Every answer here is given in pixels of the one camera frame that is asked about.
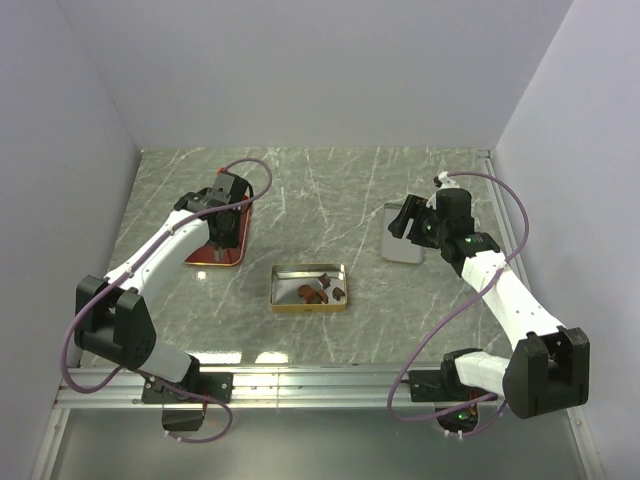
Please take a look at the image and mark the round brown chocolate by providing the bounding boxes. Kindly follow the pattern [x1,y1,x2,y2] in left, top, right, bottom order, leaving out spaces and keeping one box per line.
[314,291,329,304]

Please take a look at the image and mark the red rectangular tray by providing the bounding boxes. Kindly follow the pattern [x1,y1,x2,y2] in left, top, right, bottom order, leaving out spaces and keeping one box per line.
[184,206,251,268]

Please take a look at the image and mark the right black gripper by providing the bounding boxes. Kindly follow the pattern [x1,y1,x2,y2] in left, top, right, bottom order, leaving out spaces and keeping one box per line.
[387,194,448,250]

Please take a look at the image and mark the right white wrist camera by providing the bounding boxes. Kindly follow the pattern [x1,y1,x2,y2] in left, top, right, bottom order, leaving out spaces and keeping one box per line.
[429,171,460,204]

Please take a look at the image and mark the gold tin box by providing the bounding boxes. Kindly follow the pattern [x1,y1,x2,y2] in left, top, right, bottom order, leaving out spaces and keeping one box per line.
[269,263,349,314]

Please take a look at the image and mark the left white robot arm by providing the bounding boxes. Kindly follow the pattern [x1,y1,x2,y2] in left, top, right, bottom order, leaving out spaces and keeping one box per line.
[72,171,253,402]

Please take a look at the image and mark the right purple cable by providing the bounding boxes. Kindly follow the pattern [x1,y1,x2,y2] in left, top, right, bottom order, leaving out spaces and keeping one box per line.
[387,170,531,437]

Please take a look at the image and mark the grey tin lid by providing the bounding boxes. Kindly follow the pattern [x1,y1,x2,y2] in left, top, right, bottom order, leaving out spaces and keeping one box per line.
[380,203,424,265]

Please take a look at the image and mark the metal tongs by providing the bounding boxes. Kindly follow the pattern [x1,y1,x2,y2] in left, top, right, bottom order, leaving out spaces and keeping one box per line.
[213,246,227,263]

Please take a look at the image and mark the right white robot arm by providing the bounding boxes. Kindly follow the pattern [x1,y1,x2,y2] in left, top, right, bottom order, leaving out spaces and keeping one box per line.
[388,188,590,419]

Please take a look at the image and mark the dark cube chocolate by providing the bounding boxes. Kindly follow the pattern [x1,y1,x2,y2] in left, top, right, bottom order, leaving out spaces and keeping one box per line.
[318,274,331,289]

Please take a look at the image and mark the dark heart chocolate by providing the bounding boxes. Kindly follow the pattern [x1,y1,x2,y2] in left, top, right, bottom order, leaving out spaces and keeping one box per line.
[332,287,346,301]

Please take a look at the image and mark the brown oval chocolate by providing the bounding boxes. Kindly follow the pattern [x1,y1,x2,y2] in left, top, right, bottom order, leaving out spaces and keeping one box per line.
[297,284,318,304]

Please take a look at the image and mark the aluminium rail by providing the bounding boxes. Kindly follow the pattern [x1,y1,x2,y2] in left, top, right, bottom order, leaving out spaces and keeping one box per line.
[54,364,516,410]

